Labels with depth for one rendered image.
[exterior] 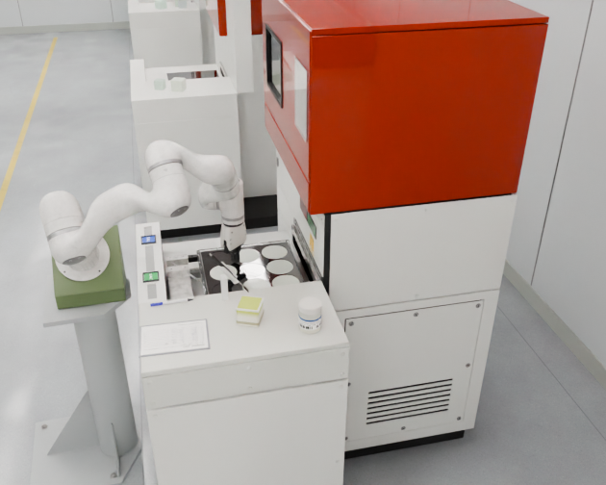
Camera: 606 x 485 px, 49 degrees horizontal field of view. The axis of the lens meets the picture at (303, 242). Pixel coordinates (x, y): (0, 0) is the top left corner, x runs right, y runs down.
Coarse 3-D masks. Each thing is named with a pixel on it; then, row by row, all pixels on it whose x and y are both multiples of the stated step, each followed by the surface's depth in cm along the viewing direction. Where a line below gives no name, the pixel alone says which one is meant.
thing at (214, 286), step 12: (204, 252) 259; (216, 252) 259; (288, 252) 259; (204, 264) 252; (216, 264) 252; (228, 264) 252; (240, 264) 252; (252, 264) 252; (264, 264) 252; (240, 276) 245; (252, 276) 245; (264, 276) 245; (276, 276) 245; (300, 276) 245; (216, 288) 238; (228, 288) 238; (240, 288) 238
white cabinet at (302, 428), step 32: (320, 384) 209; (160, 416) 200; (192, 416) 203; (224, 416) 206; (256, 416) 209; (288, 416) 212; (320, 416) 216; (160, 448) 207; (192, 448) 210; (224, 448) 213; (256, 448) 216; (288, 448) 220; (320, 448) 224; (160, 480) 214; (192, 480) 217; (224, 480) 221; (256, 480) 224; (288, 480) 228; (320, 480) 232
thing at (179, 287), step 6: (186, 276) 248; (168, 282) 245; (174, 282) 245; (180, 282) 245; (186, 282) 245; (174, 288) 242; (180, 288) 242; (186, 288) 242; (174, 294) 238; (180, 294) 238; (186, 294) 238; (192, 294) 238
